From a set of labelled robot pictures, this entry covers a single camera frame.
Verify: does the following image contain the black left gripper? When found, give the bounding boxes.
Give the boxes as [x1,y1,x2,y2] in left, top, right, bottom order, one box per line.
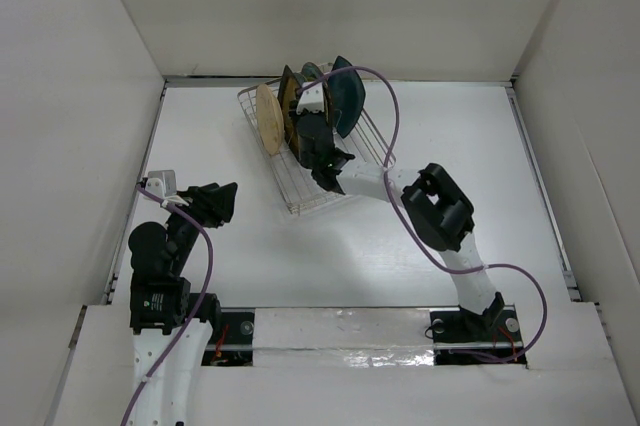
[165,180,235,272]

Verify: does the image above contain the beige plate with orange leaves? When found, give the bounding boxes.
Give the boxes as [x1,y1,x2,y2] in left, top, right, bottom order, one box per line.
[255,84,284,156]

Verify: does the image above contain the dark teal square plate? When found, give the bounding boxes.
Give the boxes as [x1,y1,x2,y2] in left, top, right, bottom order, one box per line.
[328,70,366,138]

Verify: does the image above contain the brown square plate black rim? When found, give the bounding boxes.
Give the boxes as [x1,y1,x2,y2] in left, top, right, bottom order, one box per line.
[278,65,300,159]

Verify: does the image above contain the dark teal round plate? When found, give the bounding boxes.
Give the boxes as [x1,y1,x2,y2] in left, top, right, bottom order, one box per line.
[301,62,324,83]

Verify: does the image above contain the woven bamboo round plate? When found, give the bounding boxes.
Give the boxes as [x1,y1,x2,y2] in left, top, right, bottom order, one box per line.
[322,82,334,128]

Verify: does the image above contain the light blue flower plate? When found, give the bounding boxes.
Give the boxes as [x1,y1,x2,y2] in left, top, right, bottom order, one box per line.
[293,72,307,88]

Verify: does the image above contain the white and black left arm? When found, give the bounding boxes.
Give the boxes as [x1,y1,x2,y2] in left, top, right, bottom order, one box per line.
[121,177,238,425]

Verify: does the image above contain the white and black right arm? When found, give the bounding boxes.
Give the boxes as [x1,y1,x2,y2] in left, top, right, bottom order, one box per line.
[285,112,504,342]

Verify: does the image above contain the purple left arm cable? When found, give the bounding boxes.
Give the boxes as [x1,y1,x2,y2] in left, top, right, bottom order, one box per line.
[119,183,215,426]

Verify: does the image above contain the metal wire dish rack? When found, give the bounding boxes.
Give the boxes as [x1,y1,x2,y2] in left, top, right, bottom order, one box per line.
[238,56,395,214]

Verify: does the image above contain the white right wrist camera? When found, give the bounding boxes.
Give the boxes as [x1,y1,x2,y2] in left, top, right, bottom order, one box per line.
[296,82,325,115]

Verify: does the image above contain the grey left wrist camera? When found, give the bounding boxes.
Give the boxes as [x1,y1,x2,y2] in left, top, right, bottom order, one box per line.
[141,169,177,200]

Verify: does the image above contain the metal rail at table front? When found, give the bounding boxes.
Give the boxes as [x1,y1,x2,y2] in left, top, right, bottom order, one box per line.
[205,327,523,356]

